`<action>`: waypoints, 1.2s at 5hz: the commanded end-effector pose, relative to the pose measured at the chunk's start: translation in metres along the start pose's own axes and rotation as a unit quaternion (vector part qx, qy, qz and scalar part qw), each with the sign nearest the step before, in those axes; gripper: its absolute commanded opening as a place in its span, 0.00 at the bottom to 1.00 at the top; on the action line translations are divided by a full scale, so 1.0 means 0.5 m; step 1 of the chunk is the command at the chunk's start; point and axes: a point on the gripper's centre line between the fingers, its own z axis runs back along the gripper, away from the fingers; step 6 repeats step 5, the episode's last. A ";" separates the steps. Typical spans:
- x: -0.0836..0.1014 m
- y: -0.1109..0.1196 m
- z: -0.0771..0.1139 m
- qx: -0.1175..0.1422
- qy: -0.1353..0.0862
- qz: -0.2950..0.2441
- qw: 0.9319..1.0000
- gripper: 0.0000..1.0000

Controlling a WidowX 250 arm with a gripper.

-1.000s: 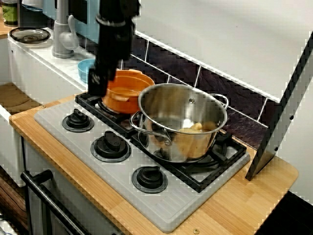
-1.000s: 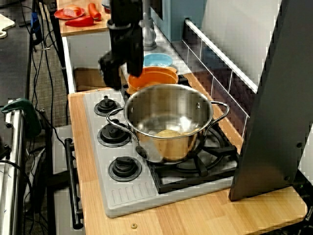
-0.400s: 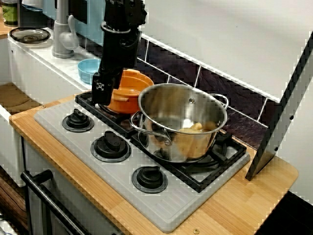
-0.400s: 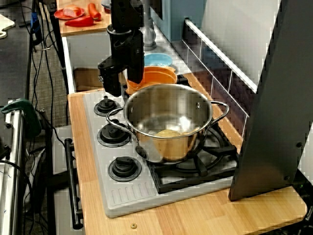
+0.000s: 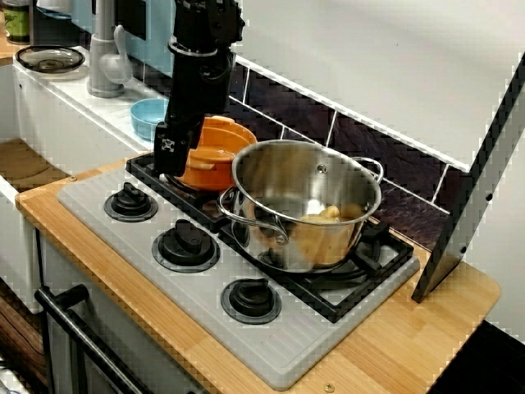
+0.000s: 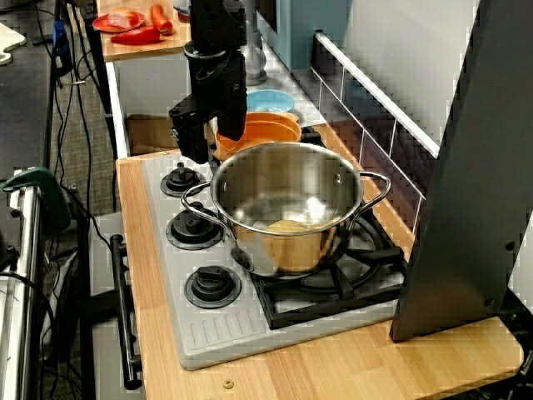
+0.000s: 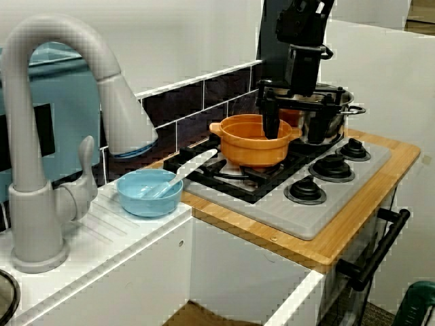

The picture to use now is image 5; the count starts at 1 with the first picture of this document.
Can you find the black burner grate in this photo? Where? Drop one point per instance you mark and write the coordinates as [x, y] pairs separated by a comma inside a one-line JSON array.
[[328, 305]]

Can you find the blue toy microwave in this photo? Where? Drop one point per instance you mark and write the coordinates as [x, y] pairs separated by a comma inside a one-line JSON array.
[[158, 37]]

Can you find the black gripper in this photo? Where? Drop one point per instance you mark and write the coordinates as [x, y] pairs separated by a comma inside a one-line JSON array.
[[197, 86]]

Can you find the black stove knob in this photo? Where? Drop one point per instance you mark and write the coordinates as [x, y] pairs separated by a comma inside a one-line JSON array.
[[186, 246], [251, 301], [130, 203]]

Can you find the smoked glass dish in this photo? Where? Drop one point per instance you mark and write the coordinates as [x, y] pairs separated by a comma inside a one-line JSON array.
[[49, 59]]

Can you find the orange plastic pot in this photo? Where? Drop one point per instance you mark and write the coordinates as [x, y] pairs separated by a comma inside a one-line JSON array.
[[221, 139]]

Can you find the stainless steel pot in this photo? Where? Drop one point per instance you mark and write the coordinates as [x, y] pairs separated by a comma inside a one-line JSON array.
[[287, 176]]

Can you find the grey toy stove top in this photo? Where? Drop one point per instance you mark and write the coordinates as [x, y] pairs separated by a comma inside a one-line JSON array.
[[254, 349]]

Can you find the grey toy faucet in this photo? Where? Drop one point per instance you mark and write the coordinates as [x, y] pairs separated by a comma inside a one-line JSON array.
[[102, 74]]

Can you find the light blue bowl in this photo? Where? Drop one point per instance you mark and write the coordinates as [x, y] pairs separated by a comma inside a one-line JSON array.
[[147, 117]]

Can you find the pale blue dish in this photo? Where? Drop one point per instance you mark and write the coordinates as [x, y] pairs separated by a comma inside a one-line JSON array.
[[55, 12]]

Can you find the white oven door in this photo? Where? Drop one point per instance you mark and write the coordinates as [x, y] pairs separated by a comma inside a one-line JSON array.
[[123, 320]]

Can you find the green labelled can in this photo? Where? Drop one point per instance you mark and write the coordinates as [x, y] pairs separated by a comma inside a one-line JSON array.
[[16, 22]]

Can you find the yellow potato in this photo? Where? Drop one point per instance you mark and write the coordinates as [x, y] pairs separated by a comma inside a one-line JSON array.
[[324, 215]]

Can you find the dark tile backsplash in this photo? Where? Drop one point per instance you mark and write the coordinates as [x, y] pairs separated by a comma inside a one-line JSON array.
[[295, 111]]

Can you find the white sink basin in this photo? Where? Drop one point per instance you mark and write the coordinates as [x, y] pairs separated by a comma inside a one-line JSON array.
[[61, 115]]

